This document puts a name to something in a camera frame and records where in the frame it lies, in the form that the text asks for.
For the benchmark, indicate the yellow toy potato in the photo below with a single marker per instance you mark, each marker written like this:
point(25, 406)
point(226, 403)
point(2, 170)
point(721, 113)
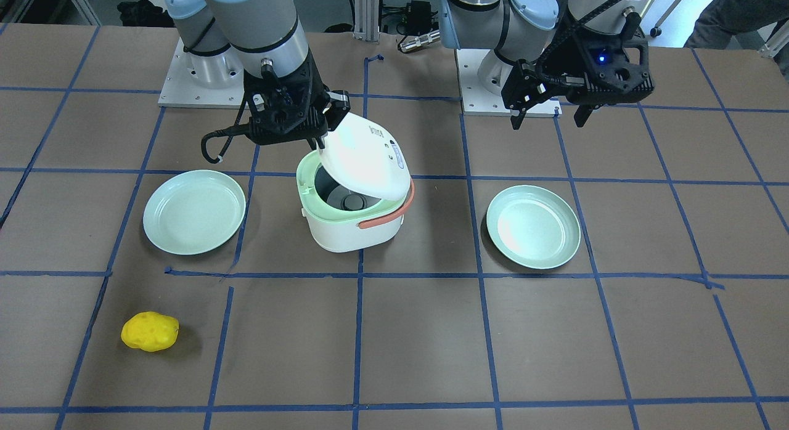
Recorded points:
point(150, 331)

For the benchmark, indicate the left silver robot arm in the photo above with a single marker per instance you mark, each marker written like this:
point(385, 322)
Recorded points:
point(522, 29)

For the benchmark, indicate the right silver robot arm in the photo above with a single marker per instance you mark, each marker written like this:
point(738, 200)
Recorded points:
point(263, 42)

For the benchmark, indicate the white rice cooker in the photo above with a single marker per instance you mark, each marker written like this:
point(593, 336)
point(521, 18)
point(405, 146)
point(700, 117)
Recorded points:
point(355, 191)

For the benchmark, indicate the green plate near left arm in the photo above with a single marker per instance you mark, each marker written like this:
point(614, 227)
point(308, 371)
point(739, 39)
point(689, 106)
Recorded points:
point(533, 227)

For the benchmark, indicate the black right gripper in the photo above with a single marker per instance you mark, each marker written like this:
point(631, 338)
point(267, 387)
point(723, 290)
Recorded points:
point(314, 92)

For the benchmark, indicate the green plate near right arm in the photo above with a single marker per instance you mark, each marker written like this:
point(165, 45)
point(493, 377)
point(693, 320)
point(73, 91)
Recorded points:
point(194, 212)

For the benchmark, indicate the aluminium frame post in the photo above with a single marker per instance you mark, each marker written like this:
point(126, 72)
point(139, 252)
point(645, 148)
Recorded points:
point(366, 20)

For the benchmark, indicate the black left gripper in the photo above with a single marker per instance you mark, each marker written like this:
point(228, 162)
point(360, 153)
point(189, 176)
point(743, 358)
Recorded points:
point(562, 63)

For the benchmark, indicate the silver metal connector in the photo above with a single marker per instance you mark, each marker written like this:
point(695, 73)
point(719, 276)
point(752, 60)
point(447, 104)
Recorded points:
point(411, 44)

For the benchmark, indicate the person in grey clothes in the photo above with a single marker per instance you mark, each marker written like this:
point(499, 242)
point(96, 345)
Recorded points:
point(721, 20)

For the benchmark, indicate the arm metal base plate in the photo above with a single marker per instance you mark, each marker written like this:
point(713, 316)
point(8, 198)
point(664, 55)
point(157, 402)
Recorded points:
point(191, 91)
point(481, 77)

